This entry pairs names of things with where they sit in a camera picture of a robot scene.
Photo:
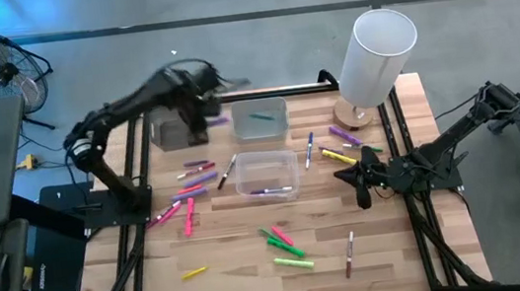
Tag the dark grey plastic bin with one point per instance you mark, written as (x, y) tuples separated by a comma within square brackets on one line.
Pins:
[(166, 134)]

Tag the light green Sharpie highlighter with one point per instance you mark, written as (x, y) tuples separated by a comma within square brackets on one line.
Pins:
[(294, 263)]

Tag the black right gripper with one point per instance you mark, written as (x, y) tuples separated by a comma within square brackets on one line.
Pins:
[(375, 173)]

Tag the red white whiteboard marker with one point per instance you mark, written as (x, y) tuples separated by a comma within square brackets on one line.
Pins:
[(196, 170)]

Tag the magenta white whiteboard marker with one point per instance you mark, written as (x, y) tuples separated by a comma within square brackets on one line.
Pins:
[(161, 215)]

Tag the orange highlighter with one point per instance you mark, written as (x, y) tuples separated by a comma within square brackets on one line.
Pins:
[(190, 189)]

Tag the clear plastic bin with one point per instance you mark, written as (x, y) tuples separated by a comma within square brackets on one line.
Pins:
[(265, 169)]

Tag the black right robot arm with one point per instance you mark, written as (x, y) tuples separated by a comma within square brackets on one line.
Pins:
[(453, 139)]

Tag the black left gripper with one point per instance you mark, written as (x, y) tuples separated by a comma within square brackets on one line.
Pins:
[(193, 89)]

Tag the black computer case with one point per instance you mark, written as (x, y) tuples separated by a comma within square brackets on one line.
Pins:
[(56, 270)]

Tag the small yellow highlighter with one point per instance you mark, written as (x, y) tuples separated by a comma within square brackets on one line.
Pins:
[(194, 273)]

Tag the blue white whiteboard marker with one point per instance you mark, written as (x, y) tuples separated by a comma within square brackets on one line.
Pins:
[(309, 149)]

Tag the white shade table lamp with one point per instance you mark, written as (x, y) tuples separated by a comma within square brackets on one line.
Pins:
[(378, 56)]

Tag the black floor fan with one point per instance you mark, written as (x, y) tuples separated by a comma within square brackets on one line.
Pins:
[(2, 73)]

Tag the purple highlighter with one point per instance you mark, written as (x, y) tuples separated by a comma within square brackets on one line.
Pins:
[(200, 179), (219, 120), (344, 135), (190, 194)]

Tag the white paper scrap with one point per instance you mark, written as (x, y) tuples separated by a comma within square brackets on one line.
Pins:
[(173, 52)]

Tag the pink thin marker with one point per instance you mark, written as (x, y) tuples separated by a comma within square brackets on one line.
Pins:
[(282, 236)]

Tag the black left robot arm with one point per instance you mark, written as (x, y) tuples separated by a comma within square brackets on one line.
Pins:
[(126, 104)]

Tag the brown white whiteboard marker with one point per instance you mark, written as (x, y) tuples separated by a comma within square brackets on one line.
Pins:
[(349, 255)]

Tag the yellow power strip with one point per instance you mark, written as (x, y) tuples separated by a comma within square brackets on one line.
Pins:
[(29, 162)]

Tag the black white marker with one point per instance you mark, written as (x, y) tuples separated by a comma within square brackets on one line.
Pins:
[(227, 172)]

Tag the pink highlighter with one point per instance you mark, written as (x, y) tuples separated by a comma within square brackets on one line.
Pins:
[(170, 212), (189, 217)]

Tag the green thin marker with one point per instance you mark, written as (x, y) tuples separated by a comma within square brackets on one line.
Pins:
[(266, 233)]

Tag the large yellow highlighter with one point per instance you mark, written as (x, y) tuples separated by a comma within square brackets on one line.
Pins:
[(338, 157)]

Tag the dark green highlighter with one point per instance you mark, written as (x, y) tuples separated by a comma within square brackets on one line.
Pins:
[(286, 247)]

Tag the teal thin marker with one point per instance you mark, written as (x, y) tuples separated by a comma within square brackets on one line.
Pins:
[(262, 117)]

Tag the light grey plastic bin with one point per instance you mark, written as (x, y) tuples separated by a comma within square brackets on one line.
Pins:
[(248, 132)]

